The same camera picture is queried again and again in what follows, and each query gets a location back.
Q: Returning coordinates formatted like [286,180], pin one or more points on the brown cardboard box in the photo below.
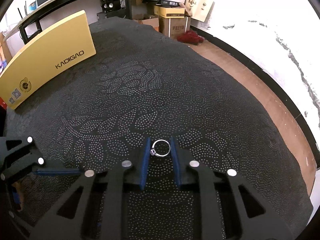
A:
[175,27]

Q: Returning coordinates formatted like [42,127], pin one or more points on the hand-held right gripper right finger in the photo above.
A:
[175,162]

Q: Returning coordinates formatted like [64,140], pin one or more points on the yellow cardboard box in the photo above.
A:
[50,52]

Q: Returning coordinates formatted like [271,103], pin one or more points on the red cloth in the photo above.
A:
[190,37]

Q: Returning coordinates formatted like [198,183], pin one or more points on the kraft paper bag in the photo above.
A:
[200,7]

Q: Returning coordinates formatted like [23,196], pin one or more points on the open cardboard box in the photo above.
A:
[147,22]

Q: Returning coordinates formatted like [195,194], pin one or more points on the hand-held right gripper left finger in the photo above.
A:
[145,162]

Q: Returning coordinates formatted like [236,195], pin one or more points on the black speaker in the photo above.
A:
[110,3]

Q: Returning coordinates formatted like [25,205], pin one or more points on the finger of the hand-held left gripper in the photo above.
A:
[25,155]
[16,197]

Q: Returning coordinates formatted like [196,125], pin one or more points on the small yellow box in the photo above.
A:
[167,11]

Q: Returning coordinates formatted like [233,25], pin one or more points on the black desk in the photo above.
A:
[62,1]

